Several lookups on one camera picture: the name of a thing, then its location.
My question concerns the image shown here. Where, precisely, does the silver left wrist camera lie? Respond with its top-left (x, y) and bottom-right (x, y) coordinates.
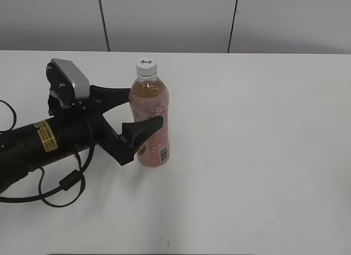
top-left (46, 58), bottom-right (90, 109)

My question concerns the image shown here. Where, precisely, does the white bottle cap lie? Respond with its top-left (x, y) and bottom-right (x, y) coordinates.
top-left (135, 58), bottom-right (157, 76)

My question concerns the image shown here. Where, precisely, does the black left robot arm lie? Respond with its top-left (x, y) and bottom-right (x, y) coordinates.
top-left (1, 85), bottom-right (163, 192)

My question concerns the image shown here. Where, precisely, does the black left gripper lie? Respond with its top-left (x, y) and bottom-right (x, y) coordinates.
top-left (48, 85), bottom-right (163, 166)

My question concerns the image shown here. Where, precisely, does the pink label tea bottle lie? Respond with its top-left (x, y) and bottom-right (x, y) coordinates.
top-left (128, 72), bottom-right (170, 168)

